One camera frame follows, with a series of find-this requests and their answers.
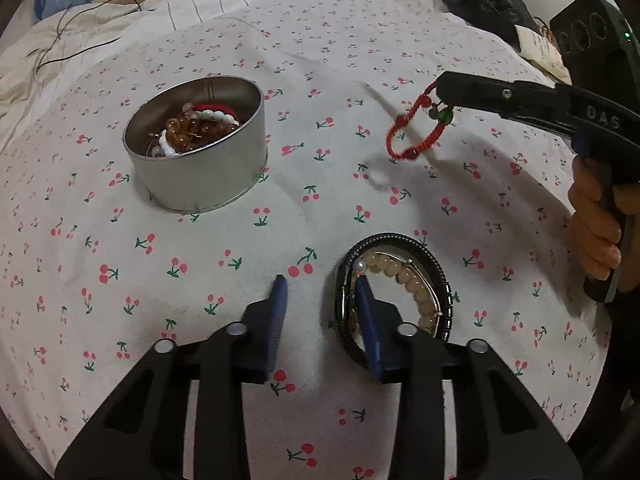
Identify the beige bead bracelet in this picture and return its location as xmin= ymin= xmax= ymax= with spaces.
xmin=351 ymin=252 xmax=442 ymax=334

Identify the red knotted cord bracelet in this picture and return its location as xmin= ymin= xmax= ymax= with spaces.
xmin=384 ymin=81 xmax=457 ymax=164

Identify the white bead bracelet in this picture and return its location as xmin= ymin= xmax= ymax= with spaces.
xmin=150 ymin=109 xmax=241 ymax=158

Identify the amber bead bracelet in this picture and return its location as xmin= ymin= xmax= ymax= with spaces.
xmin=164 ymin=112 xmax=237 ymax=154

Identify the person's right hand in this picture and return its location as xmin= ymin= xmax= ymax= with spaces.
xmin=568 ymin=156 xmax=640 ymax=292

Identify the white paper bag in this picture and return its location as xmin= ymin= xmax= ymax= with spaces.
xmin=515 ymin=25 xmax=572 ymax=84

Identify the cherry print bed sheet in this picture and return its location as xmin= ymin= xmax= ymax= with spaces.
xmin=1 ymin=0 xmax=608 ymax=479

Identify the round silver metal tin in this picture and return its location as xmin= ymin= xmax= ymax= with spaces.
xmin=122 ymin=76 xmax=268 ymax=214

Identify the cream striped duvet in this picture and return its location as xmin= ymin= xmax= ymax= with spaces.
xmin=1 ymin=0 xmax=446 ymax=148

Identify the black thin cable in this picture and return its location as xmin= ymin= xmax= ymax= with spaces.
xmin=27 ymin=0 xmax=147 ymax=74

